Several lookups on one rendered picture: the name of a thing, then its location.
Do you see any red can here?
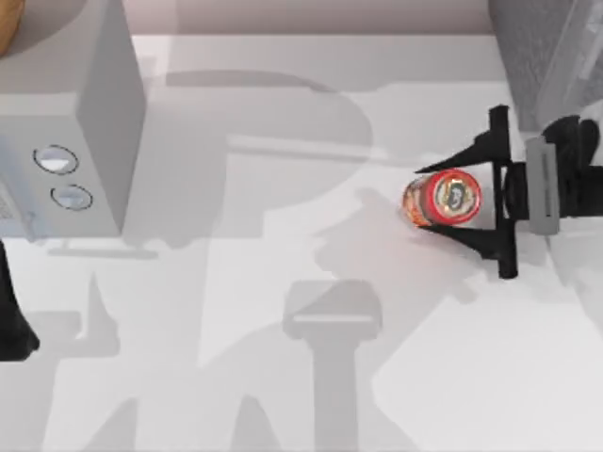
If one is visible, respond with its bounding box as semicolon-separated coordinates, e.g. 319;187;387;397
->
399;168;483;229

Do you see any pale microwave oven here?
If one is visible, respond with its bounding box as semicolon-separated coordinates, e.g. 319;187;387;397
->
0;0;146;244

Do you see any small round microwave knob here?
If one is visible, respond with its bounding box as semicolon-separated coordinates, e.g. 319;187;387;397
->
49;184;94;211

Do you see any large round microwave knob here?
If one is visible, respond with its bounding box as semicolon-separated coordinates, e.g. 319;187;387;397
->
32;144;80;176

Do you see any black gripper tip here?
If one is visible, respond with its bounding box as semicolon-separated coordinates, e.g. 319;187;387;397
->
0;238;41;363

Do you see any brown rounded object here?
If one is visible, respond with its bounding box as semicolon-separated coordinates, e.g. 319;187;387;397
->
0;0;25;58

